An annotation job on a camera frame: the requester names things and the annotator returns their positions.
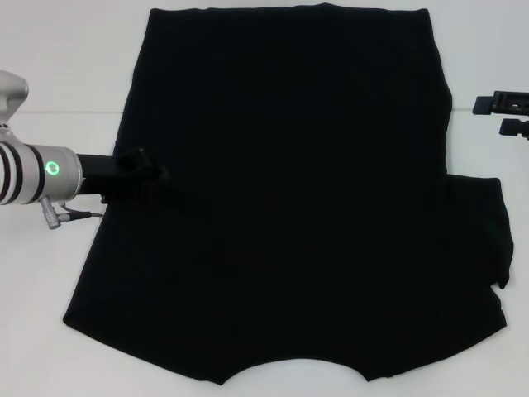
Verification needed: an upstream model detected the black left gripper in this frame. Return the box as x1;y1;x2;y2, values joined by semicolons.
75;146;187;208

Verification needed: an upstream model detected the black shirt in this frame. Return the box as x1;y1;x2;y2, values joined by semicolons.
61;2;516;376

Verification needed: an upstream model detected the left arm cable with plug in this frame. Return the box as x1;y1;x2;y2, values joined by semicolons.
38;195;107;224

